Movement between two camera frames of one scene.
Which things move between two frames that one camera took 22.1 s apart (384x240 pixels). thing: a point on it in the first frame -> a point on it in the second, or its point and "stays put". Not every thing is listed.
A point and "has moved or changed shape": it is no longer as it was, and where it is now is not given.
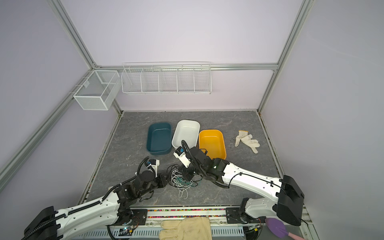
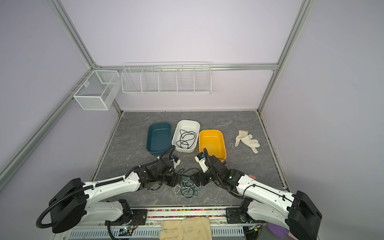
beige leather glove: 190,228 stays put
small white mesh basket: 98,91 stays put
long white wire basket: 166,78 stays put
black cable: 173,167 has moved or changed shape
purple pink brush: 278,228 stays put
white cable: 180,182 has moved or changed shape
